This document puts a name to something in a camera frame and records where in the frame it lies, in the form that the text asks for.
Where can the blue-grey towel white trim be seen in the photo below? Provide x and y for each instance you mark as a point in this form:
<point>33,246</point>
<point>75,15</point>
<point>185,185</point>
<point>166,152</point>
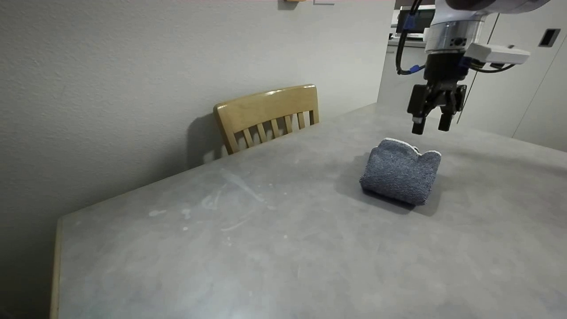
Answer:
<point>400,175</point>

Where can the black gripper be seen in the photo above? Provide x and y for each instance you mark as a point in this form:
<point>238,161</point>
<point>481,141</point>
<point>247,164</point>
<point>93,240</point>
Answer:
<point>448,72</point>

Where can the light wooden chair short slats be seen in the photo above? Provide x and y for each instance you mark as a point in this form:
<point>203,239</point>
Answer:
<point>267,107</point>

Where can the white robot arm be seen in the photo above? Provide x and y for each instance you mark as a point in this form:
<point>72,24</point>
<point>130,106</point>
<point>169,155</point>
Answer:
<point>455,29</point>

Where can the black rectangular wall plate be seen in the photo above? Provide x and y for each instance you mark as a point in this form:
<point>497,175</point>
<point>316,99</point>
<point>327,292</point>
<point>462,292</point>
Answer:
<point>550,38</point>

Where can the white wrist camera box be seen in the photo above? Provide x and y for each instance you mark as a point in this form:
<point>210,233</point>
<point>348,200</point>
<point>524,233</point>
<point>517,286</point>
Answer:
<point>497,54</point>

